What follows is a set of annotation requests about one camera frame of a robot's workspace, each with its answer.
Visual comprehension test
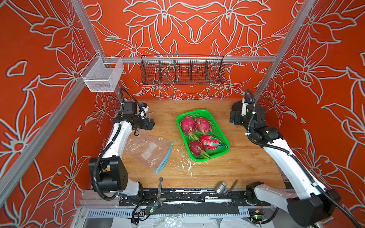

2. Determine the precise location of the pink dragon fruit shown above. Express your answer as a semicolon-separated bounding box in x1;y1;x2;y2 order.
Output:
189;141;211;159
200;135;228;150
194;117;213;135
180;115;199;141

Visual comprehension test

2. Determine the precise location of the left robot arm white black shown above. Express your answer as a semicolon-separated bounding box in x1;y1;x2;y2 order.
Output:
88;87;155;201

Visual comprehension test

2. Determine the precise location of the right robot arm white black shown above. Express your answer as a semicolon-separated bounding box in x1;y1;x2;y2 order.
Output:
230;89;361;228

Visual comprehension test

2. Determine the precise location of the black oval foam pad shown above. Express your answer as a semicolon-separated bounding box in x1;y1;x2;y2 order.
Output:
231;100;242;113

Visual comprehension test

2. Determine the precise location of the green plastic perforated basket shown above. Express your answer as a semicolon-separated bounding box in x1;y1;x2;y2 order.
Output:
176;109;230;162

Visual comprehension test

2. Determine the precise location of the brass rod tool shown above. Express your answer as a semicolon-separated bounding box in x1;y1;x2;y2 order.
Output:
227;180;238;192

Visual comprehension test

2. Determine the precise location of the grey metal wrench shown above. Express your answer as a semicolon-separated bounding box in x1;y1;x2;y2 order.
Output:
157;177;166;204

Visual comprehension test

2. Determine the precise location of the silver metal cylinder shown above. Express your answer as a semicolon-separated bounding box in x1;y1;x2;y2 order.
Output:
214;181;226;195

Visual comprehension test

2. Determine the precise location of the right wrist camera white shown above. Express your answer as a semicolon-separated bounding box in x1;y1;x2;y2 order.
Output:
241;97;249;116

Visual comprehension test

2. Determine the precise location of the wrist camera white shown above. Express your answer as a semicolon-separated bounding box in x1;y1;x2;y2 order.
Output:
141;103;149;115
241;97;249;116

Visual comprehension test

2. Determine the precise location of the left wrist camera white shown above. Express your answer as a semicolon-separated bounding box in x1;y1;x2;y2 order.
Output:
141;103;149;115

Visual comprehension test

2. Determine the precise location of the black wire wall basket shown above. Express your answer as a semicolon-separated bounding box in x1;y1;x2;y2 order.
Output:
140;54;227;85

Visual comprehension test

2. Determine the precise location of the white mesh wall basket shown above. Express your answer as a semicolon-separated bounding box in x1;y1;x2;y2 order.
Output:
80;52;124;92

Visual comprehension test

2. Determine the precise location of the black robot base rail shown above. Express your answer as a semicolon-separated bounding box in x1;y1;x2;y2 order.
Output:
119;186;271;217

